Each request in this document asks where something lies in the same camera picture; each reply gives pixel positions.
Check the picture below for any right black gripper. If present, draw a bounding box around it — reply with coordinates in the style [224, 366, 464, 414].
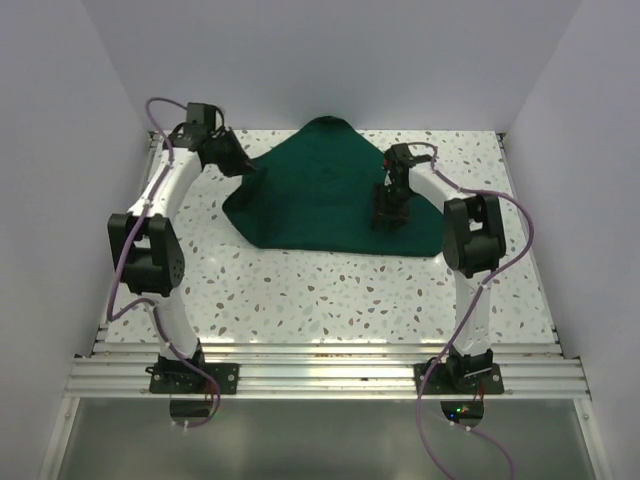
[373, 181, 415, 231]

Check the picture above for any green surgical cloth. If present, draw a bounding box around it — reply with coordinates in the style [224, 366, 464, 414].
[223, 116, 443, 257]

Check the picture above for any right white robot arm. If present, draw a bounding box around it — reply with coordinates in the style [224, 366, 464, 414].
[372, 142, 506, 395]

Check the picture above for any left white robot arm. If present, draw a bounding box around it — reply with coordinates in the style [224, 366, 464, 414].
[106, 102, 256, 394]

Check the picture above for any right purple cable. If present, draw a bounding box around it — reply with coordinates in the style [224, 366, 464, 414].
[407, 142, 537, 480]

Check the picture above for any purple cable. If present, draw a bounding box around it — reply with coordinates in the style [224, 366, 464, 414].
[407, 142, 537, 480]
[107, 97, 224, 430]

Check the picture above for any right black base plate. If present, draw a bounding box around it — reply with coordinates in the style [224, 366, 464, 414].
[422, 363, 505, 395]

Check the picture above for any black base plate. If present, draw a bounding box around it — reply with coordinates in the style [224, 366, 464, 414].
[422, 363, 505, 395]
[145, 363, 240, 395]

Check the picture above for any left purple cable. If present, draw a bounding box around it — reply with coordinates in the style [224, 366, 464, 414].
[107, 97, 224, 430]

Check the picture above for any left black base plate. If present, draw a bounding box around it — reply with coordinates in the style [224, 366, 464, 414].
[145, 363, 240, 395]

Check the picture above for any aluminium rail frame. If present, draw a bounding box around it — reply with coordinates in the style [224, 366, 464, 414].
[38, 130, 611, 480]

